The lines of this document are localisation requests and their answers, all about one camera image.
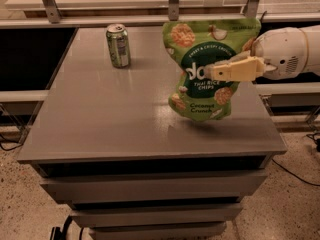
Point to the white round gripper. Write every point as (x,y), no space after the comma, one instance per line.
(281,54)

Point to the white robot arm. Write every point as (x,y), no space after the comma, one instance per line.
(313,61)

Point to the green soda can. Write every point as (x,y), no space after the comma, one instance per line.
(118,44)

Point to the grey drawer cabinet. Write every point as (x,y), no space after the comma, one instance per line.
(107,144)

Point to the black caster under cabinet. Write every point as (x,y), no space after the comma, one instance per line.
(63,233)

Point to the metal railing frame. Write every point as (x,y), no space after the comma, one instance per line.
(80,13)

